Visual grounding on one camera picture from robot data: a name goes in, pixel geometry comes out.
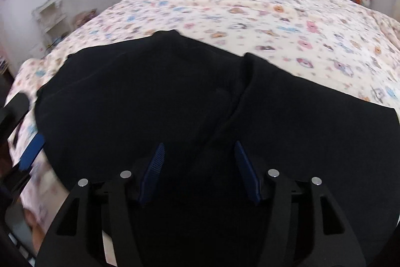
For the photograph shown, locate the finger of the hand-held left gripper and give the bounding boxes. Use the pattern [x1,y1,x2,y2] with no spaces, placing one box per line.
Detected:
[0,93,31,137]
[17,132,46,174]

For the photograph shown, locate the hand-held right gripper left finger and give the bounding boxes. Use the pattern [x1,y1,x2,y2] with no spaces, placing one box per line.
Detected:
[35,142,166,267]

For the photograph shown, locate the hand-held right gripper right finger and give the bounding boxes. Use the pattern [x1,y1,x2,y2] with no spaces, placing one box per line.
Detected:
[234,140,366,267]

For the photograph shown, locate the black pants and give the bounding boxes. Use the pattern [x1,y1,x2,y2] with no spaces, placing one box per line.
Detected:
[34,30,400,267]

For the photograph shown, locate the white shelf rack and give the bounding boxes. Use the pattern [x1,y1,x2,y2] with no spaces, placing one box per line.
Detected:
[32,0,69,50]

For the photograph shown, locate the brown plush toy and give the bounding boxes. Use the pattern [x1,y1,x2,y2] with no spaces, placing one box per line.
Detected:
[72,9,98,30]

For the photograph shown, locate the printed blanket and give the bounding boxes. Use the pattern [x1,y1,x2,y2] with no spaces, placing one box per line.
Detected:
[6,0,400,255]

